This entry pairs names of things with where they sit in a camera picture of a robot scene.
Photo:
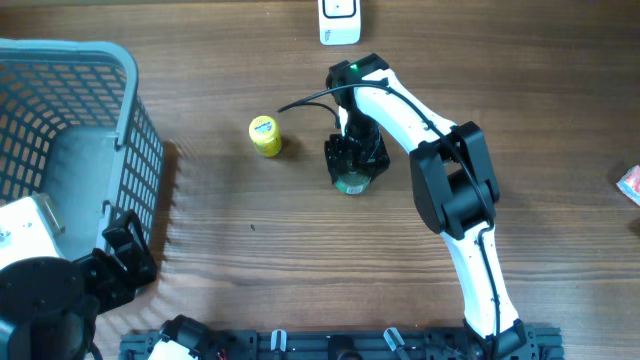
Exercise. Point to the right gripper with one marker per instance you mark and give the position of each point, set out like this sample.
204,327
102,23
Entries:
334,149

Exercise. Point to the white barcode scanner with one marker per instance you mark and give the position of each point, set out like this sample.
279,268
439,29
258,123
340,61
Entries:
340,22

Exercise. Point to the red juice carton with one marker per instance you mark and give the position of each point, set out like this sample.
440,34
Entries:
629,184

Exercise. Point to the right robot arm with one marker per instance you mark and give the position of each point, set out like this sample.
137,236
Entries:
453,183

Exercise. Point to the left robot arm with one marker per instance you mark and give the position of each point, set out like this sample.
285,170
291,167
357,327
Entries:
49,305

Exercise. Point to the grey plastic mesh basket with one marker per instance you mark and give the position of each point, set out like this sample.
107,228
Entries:
74,128

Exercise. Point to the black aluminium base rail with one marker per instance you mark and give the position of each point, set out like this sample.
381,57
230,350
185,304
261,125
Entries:
542,343

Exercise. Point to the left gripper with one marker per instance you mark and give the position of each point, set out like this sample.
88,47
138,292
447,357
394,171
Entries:
117,285

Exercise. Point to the yellow lid jar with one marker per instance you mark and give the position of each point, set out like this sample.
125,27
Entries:
265,134

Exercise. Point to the silver top tin can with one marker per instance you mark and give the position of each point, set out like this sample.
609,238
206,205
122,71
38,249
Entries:
353,183

